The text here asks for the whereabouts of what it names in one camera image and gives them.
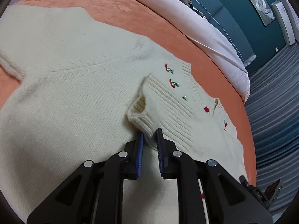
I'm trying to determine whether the silver framed wall picture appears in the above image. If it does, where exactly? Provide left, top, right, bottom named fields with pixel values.
left=250, top=0, right=275, bottom=27

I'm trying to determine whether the pale pink duvet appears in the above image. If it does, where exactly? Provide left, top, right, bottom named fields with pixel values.
left=137, top=0, right=250, bottom=102

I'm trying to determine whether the cream knitted cardigan sweater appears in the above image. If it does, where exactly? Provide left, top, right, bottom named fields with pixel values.
left=1, top=5, right=246, bottom=223

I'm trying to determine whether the white wall air conditioner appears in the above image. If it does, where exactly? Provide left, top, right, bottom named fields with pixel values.
left=271, top=1, right=295, bottom=46

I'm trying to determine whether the teal upholstered headboard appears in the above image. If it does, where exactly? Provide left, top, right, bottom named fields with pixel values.
left=192, top=0, right=286, bottom=73

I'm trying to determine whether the orange velvet bed cover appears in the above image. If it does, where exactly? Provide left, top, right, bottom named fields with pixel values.
left=1, top=0, right=256, bottom=191

